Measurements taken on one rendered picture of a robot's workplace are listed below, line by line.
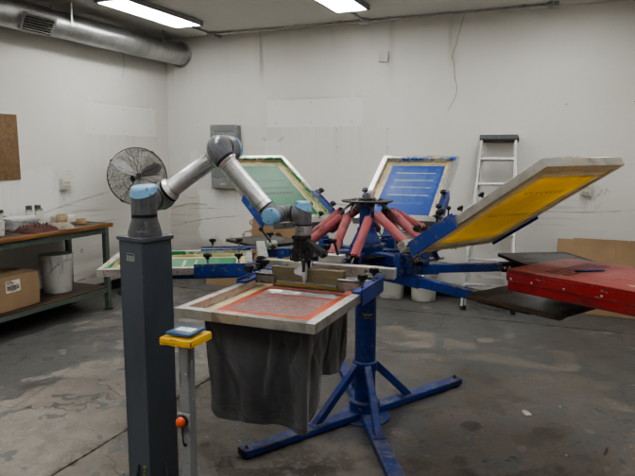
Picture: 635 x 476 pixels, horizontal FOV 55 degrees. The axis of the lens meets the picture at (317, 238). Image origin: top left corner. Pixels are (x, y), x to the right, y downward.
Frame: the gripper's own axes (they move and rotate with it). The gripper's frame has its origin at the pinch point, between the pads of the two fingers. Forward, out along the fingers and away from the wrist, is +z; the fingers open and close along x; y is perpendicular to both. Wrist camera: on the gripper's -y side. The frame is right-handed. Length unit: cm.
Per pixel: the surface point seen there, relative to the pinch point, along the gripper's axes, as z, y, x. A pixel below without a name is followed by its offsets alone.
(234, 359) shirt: 23, 9, 51
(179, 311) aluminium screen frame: 3, 27, 60
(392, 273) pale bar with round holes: -1.3, -33.5, -21.6
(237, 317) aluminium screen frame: 3, 2, 60
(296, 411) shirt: 40, -17, 50
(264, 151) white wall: -59, 239, -413
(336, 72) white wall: -148, 145, -413
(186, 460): 51, 12, 79
